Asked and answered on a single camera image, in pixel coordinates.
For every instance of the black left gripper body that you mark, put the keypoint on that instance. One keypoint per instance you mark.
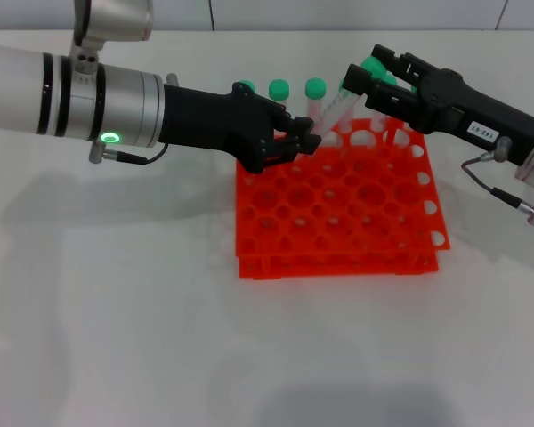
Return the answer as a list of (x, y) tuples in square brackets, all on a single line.
[(213, 120)]

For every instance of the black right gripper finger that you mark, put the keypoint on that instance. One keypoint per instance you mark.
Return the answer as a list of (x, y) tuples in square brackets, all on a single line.
[(405, 64), (391, 104)]

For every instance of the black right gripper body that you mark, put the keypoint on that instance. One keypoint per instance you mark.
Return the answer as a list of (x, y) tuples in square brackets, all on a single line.
[(471, 111)]

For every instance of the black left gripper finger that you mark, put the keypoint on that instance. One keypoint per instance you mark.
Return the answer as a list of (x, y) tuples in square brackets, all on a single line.
[(309, 144), (300, 126)]

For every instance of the orange plastic test tube rack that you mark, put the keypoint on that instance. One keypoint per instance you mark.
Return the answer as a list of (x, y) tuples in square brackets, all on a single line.
[(338, 222)]

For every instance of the green capped clear test tube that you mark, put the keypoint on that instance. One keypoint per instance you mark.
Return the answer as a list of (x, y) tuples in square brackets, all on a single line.
[(336, 113), (315, 88), (279, 89), (248, 83), (388, 81), (342, 85)]

